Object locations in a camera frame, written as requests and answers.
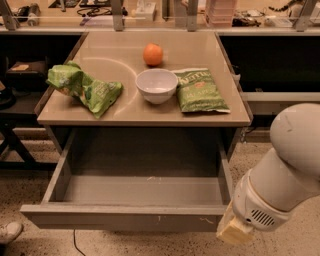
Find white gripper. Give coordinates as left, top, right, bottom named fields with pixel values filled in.
left=216, top=170, right=291, bottom=245

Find grey top drawer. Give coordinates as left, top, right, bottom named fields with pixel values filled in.
left=21, top=127, right=232, bottom=232

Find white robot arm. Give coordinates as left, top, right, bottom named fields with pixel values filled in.
left=217, top=103, right=320, bottom=245

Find grey cabinet with glossy top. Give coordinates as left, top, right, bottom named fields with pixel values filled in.
left=38, top=32, right=250, bottom=155

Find flat green jalapeno chip bag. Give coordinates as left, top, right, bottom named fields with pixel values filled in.
left=173, top=68, right=230, bottom=113

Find white bowl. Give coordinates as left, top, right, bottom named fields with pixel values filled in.
left=135, top=68, right=178, bottom=104

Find crumpled green chip bag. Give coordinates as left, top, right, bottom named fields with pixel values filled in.
left=46, top=61, right=123, bottom=118

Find orange fruit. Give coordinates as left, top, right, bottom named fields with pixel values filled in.
left=143, top=43, right=163, bottom=66

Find pink stacked trays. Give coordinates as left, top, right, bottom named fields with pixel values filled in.
left=204, top=0, right=237, bottom=28

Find white shoe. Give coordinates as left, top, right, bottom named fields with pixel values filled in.
left=0, top=222, right=23, bottom=245

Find white box on shelf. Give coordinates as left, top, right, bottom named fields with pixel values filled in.
left=135, top=0, right=156, bottom=21

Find black floor cable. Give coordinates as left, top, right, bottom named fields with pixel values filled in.
left=72, top=229, right=87, bottom=256

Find black cable coil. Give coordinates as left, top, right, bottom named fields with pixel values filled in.
left=77, top=6, right=113, bottom=18

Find black stool with frame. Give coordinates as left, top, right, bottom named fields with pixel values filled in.
left=0, top=59, right=58, bottom=171

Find grey shelf rail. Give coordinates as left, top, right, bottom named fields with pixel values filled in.
left=0, top=26, right=320, bottom=37

